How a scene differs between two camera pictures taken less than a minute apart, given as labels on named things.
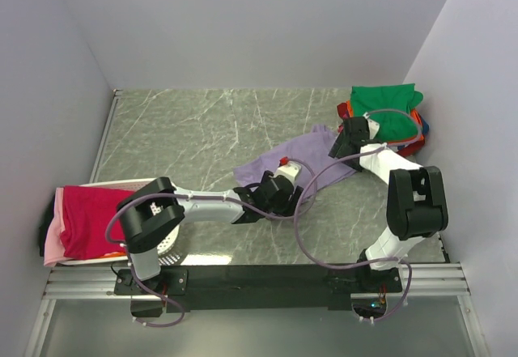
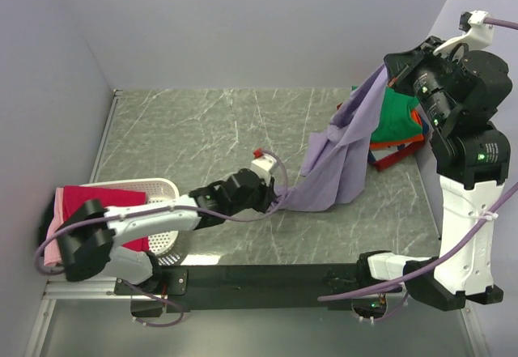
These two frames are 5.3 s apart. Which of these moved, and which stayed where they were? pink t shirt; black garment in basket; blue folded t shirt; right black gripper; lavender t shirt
Moved: lavender t shirt; right black gripper
Stayed: blue folded t shirt; black garment in basket; pink t shirt
